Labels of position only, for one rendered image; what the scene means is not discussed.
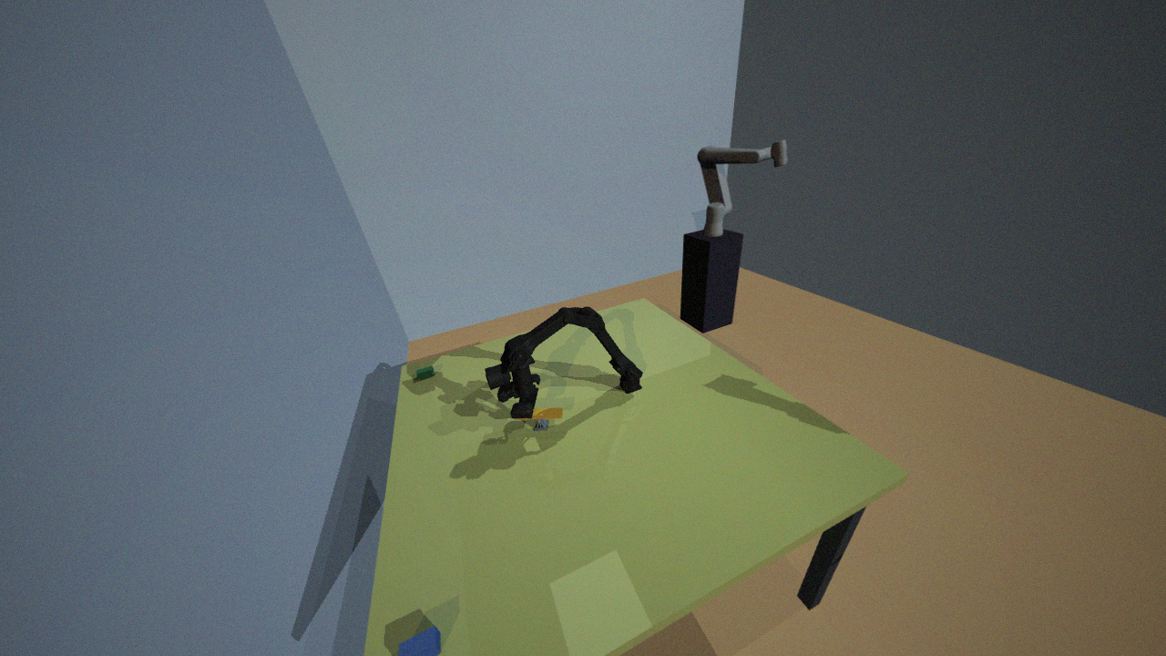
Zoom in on orange bar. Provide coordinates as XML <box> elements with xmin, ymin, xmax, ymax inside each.
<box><xmin>517</xmin><ymin>408</ymin><xmax>563</xmax><ymax>419</ymax></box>

